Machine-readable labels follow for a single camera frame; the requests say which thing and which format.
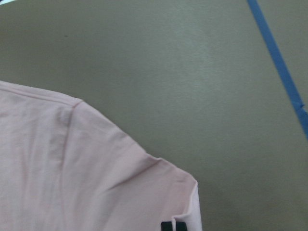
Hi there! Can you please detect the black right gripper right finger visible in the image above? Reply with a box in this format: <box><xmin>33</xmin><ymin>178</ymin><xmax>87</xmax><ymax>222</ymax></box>
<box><xmin>176</xmin><ymin>221</ymin><xmax>188</xmax><ymax>231</ymax></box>

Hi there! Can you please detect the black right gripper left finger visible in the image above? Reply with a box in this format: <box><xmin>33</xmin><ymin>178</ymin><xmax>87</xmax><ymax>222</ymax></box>
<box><xmin>161</xmin><ymin>221</ymin><xmax>173</xmax><ymax>231</ymax></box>

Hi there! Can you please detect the pink Snoopy t-shirt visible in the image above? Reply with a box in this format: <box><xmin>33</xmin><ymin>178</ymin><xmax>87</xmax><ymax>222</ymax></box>
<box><xmin>0</xmin><ymin>82</ymin><xmax>202</xmax><ymax>231</ymax></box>

